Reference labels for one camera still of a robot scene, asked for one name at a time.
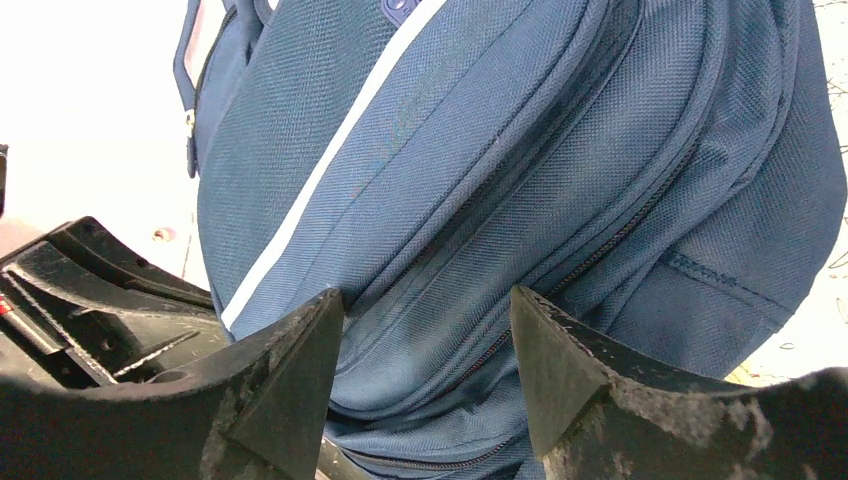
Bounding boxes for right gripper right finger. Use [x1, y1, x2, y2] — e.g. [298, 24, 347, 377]
[510, 286, 847, 479]

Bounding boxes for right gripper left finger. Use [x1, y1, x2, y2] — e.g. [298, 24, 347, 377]
[1, 289, 344, 479]

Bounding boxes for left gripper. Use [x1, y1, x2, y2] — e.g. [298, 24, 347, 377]
[1, 217, 229, 389]

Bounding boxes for navy blue student backpack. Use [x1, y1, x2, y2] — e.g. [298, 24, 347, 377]
[174, 1, 846, 479]

